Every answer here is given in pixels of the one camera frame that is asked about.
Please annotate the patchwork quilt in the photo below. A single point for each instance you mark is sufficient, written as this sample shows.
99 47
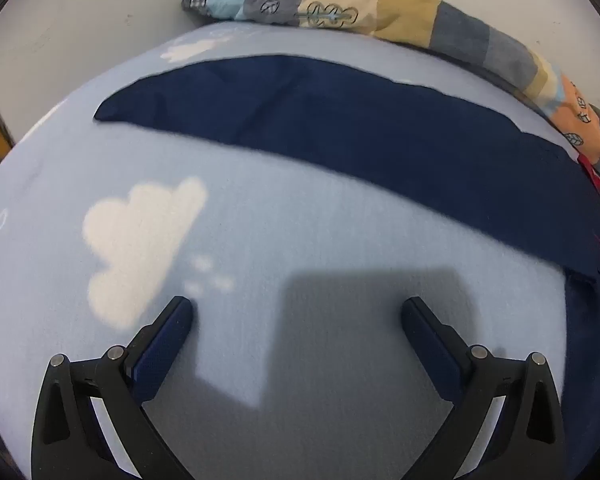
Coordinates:
430 25

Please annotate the navy blue sweater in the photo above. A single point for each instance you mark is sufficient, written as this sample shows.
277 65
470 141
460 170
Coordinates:
380 150

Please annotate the light blue cloud-print blanket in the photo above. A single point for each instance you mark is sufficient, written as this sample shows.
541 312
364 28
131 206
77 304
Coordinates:
260 240

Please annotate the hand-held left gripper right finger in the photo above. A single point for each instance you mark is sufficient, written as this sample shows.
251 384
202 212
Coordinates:
434 340

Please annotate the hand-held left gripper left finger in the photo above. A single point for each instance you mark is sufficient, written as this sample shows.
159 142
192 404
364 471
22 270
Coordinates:
166 341

